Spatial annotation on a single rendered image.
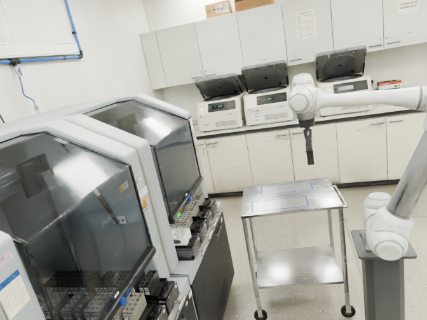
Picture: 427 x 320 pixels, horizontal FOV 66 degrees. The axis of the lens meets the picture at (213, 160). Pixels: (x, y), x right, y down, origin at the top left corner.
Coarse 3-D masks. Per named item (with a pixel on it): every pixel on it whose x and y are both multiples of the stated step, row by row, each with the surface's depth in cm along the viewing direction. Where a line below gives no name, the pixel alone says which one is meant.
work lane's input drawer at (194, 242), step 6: (192, 240) 185; (198, 240) 190; (180, 246) 182; (186, 246) 181; (192, 246) 180; (198, 246) 188; (180, 252) 182; (186, 252) 181; (192, 252) 180; (204, 252) 184
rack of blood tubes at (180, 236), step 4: (172, 232) 188; (176, 232) 187; (180, 232) 186; (184, 232) 186; (188, 232) 186; (172, 236) 184; (176, 236) 183; (180, 236) 182; (184, 236) 181; (188, 236) 185; (176, 240) 190; (180, 240) 181; (184, 240) 180; (188, 240) 184; (176, 244) 183; (180, 244) 182; (184, 244) 181
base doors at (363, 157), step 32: (320, 128) 374; (352, 128) 366; (384, 128) 358; (416, 128) 351; (224, 160) 413; (256, 160) 403; (288, 160) 393; (320, 160) 386; (352, 160) 378; (384, 160) 370
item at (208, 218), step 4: (204, 212) 214; (208, 212) 216; (204, 216) 211; (208, 216) 213; (200, 220) 208; (204, 220) 208; (208, 220) 212; (216, 220) 215; (208, 224) 211; (216, 224) 212; (208, 228) 210
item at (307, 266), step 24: (264, 192) 227; (288, 192) 220; (312, 192) 214; (264, 216) 199; (264, 264) 239; (288, 264) 234; (312, 264) 230; (336, 264) 225; (264, 288) 218; (264, 312) 223
